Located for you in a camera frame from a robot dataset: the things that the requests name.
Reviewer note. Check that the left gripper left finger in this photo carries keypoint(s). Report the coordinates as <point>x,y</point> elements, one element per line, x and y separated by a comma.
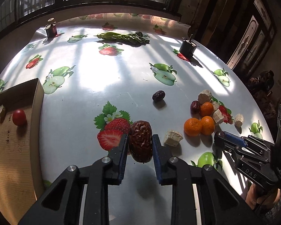
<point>77,188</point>

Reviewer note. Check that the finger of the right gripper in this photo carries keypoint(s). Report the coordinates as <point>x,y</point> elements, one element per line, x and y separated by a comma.
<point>233,140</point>
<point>227,148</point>

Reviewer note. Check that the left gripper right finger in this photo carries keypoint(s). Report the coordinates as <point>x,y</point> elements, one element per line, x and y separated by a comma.
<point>198,189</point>

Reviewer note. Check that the dark purple cherry tomato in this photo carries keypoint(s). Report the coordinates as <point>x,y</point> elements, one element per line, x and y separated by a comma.
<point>219,137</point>

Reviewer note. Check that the beige cake chunk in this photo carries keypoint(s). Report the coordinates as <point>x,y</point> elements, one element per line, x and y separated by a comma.
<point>239,120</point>
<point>218,117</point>
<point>215,105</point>
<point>172,138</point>

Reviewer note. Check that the orange tangerine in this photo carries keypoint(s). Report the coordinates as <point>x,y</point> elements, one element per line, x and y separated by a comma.
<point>206,109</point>
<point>208,125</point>
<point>192,127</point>

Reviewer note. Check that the red jujube date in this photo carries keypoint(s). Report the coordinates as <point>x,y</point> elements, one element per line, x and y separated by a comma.
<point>195,107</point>

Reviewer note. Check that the small dark date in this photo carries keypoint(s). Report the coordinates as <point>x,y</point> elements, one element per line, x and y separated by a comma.
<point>158,96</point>

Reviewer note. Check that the large dark brown date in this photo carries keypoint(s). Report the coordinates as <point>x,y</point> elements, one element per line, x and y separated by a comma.
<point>140,141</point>

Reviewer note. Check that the red cherry tomato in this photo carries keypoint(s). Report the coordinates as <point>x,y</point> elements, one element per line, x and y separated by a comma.
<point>19,117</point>

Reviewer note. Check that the person right hand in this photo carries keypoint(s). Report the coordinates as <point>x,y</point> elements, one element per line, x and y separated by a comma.
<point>255,195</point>

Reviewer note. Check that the cardboard box tray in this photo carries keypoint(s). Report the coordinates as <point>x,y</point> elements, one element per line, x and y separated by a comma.
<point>21,182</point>

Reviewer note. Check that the black container with stick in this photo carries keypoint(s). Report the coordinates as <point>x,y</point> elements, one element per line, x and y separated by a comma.
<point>188,47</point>

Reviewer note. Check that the green leafy vegetable bunch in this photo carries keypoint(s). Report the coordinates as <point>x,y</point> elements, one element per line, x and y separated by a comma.
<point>133,39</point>

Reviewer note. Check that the fruit print tablecloth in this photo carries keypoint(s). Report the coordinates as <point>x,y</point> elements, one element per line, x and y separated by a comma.
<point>113,82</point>

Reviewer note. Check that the dark jar with cork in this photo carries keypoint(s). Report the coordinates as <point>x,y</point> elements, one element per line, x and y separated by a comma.
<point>50,28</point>

